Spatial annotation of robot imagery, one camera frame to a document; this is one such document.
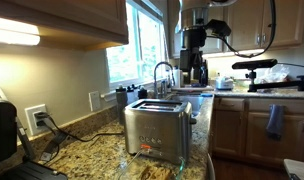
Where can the under-cabinet light strip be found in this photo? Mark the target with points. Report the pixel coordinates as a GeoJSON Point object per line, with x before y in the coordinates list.
{"type": "Point", "coordinates": [18, 33]}

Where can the black camera on mount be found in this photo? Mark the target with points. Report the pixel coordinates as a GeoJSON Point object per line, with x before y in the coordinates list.
{"type": "Point", "coordinates": [267, 63]}

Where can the black toaster lever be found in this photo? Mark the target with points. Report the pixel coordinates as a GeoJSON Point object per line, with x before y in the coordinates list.
{"type": "Point", "coordinates": [193, 121]}

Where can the white blank wall plate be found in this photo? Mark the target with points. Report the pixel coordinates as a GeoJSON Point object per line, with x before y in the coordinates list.
{"type": "Point", "coordinates": [94, 100]}

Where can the slice of toast bread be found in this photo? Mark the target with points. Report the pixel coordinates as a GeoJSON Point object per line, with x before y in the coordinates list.
{"type": "Point", "coordinates": [156, 173]}

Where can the black panini grill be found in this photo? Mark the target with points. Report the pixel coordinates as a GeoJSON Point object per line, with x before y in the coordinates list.
{"type": "Point", "coordinates": [11, 129]}

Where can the white wall outlet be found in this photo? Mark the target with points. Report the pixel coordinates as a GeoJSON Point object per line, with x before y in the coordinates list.
{"type": "Point", "coordinates": [32, 120]}

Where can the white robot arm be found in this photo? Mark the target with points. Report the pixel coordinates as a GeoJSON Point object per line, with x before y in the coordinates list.
{"type": "Point", "coordinates": [194, 18]}

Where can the stainless steel two-slot toaster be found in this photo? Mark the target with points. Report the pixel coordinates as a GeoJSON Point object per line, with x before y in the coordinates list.
{"type": "Point", "coordinates": [162, 125]}

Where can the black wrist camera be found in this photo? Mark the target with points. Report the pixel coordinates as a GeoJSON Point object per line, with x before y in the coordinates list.
{"type": "Point", "coordinates": [219, 27]}

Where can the chrome kitchen faucet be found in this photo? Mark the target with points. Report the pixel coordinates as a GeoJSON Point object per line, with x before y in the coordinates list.
{"type": "Point", "coordinates": [162, 76]}

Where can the grey towel on cabinet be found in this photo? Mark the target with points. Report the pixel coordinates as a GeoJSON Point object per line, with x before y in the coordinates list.
{"type": "Point", "coordinates": [274, 126]}

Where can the plastic bag on counter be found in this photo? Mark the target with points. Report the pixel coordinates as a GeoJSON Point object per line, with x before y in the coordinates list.
{"type": "Point", "coordinates": [278, 73]}

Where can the dark water bottle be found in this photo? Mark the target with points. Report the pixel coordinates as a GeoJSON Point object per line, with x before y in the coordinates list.
{"type": "Point", "coordinates": [121, 97]}

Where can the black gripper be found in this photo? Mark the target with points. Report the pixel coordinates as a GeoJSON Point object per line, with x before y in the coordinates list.
{"type": "Point", "coordinates": [190, 55]}

